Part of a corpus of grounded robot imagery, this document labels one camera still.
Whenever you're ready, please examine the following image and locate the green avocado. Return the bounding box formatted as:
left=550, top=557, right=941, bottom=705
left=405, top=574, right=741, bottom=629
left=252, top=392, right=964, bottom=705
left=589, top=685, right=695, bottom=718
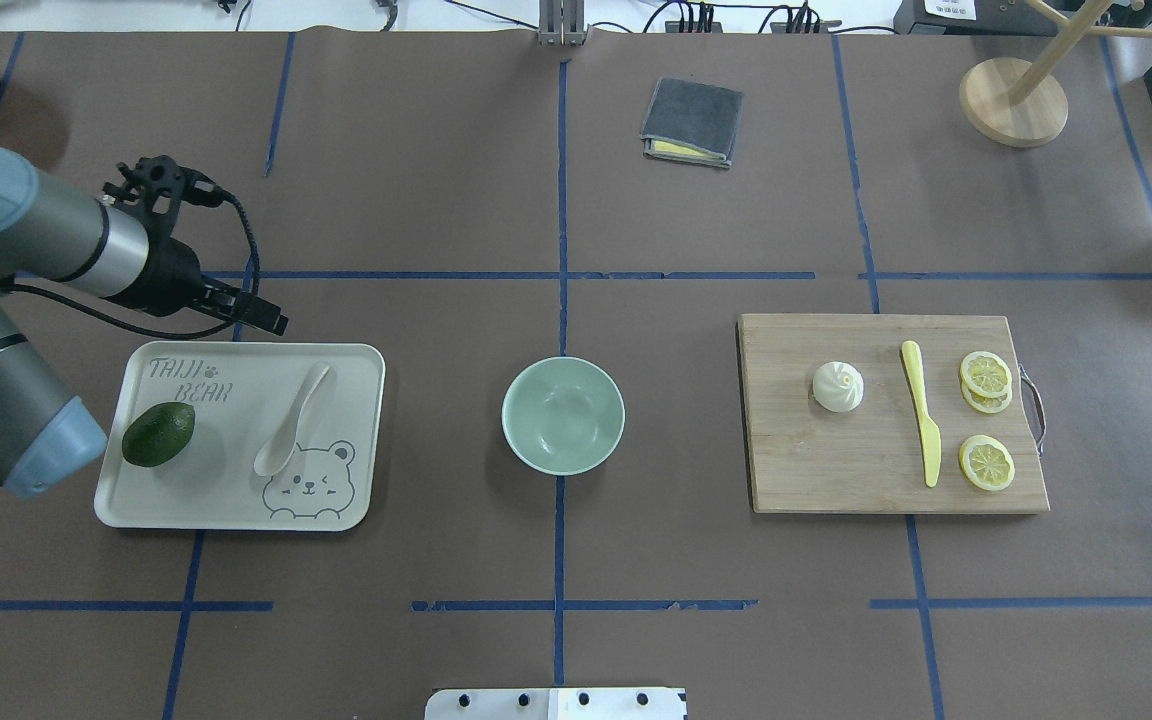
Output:
left=122, top=401, right=196, bottom=468

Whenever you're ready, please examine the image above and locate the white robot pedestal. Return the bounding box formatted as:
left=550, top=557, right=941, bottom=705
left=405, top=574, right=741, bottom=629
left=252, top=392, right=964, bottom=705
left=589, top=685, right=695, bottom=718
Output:
left=424, top=685, right=689, bottom=719

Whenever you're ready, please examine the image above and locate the grey yellow folded cloth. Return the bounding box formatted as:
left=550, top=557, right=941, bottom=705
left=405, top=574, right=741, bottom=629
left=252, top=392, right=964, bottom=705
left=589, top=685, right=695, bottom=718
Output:
left=641, top=77, right=745, bottom=170

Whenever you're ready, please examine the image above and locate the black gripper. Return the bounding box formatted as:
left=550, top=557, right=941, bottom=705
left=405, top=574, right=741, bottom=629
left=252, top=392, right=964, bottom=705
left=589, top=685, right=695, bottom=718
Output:
left=128, top=237, right=288, bottom=338

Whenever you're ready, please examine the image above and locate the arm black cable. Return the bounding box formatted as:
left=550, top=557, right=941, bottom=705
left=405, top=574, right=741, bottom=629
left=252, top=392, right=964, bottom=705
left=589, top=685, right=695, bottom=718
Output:
left=0, top=190, right=262, bottom=341

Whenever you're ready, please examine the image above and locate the mint green bowl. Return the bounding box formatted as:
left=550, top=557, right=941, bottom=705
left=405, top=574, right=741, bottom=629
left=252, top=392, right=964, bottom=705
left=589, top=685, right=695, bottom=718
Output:
left=500, top=356, right=626, bottom=477

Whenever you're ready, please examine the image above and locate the lower lemon slice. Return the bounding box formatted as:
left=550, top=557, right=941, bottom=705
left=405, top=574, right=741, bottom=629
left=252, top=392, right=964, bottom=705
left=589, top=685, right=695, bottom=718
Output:
left=960, top=384, right=1011, bottom=414

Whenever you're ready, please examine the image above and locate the white ceramic spoon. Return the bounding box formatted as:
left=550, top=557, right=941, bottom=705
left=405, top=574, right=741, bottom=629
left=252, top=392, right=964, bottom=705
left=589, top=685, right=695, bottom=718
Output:
left=252, top=363, right=335, bottom=477

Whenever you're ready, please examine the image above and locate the white steamed bun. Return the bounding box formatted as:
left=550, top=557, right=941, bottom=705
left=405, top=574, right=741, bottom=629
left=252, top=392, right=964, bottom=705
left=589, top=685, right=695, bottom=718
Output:
left=812, top=361, right=865, bottom=414

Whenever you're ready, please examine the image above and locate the cream bear tray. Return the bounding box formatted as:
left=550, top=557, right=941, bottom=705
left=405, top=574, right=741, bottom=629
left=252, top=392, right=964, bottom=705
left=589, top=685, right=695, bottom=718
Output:
left=93, top=341, right=387, bottom=532

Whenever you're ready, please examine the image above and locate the yellow plastic knife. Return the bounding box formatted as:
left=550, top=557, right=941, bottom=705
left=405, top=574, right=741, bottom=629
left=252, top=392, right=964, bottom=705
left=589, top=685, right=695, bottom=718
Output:
left=900, top=340, right=943, bottom=488

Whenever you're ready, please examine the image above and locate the aluminium frame post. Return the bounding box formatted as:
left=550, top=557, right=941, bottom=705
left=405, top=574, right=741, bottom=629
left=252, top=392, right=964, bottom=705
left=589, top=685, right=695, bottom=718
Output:
left=536, top=0, right=588, bottom=47

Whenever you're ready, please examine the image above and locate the wooden mug tree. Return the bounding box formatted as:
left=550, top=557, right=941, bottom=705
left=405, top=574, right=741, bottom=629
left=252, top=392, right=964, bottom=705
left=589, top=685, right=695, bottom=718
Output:
left=957, top=1, right=1152, bottom=149

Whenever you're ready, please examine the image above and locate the single lemon slice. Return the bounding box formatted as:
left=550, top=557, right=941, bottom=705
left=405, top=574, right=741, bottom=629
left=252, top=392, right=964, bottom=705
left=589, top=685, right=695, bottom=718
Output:
left=957, top=434, right=1016, bottom=493

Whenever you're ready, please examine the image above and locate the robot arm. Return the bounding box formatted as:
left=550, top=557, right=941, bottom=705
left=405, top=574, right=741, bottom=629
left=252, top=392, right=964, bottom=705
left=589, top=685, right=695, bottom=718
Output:
left=0, top=146, right=288, bottom=498

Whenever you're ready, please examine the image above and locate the bamboo cutting board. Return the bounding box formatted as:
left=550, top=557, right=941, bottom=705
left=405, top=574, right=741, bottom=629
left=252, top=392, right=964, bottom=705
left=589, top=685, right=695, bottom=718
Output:
left=737, top=313, right=1049, bottom=515

